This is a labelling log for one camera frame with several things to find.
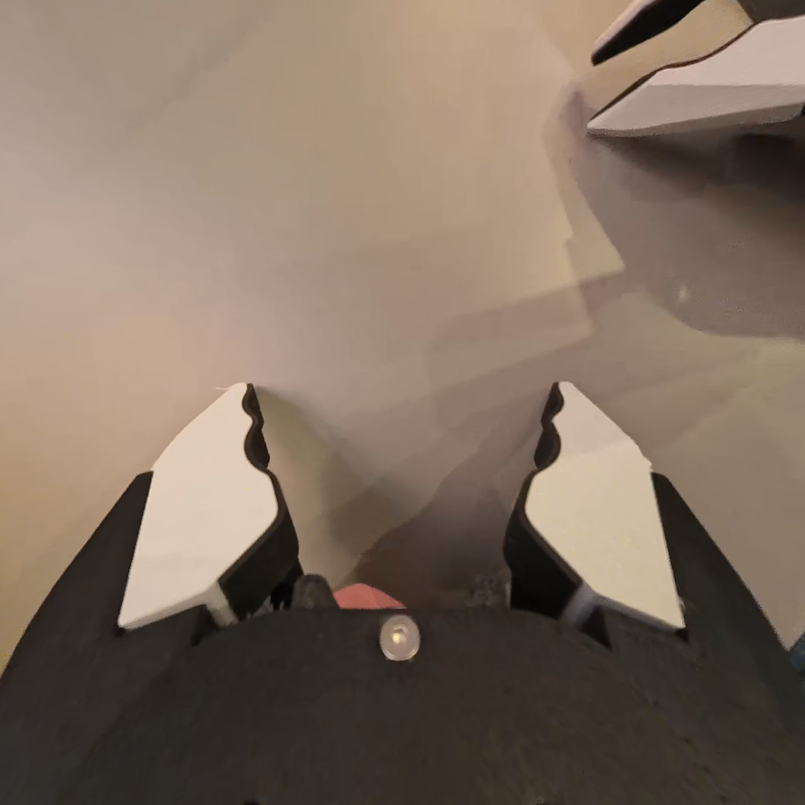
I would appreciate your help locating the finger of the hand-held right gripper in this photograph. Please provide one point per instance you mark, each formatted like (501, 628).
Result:
(635, 25)
(723, 88)

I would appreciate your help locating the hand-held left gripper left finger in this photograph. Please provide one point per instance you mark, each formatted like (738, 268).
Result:
(207, 503)

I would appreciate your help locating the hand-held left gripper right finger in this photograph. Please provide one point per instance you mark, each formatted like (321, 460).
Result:
(597, 515)

